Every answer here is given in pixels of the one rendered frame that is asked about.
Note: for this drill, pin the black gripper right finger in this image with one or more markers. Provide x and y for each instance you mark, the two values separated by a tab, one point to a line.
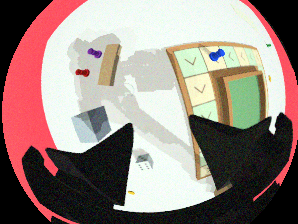
225	147

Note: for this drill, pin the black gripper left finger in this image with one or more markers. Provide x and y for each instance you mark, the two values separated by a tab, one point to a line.
105	166

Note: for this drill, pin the blue pawn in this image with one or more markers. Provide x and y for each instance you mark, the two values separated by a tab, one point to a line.
214	55

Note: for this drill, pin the white die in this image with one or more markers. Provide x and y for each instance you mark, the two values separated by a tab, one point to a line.
144	163

